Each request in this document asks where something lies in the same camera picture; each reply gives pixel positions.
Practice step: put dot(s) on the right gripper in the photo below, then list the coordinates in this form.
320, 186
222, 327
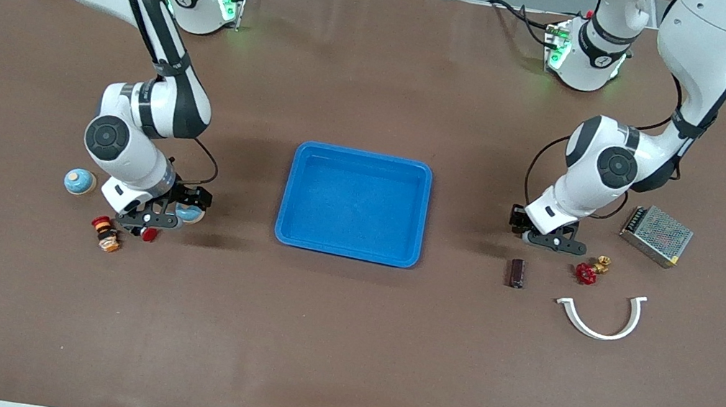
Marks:
184, 196

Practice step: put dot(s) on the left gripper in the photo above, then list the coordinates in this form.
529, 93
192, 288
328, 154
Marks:
518, 217

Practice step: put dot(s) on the blue desk bell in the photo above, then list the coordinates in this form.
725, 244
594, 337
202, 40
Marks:
79, 181
190, 214

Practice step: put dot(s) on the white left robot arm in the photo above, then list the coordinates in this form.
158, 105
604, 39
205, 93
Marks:
695, 38

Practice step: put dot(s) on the blue plastic tray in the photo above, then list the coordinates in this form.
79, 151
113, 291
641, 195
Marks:
356, 202

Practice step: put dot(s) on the red emergency stop button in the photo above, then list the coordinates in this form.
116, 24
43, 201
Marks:
150, 234

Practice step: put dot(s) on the orange red push button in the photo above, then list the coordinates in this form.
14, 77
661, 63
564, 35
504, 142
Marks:
105, 234

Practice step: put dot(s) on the metal mesh power supply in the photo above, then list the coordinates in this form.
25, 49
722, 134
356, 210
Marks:
657, 234

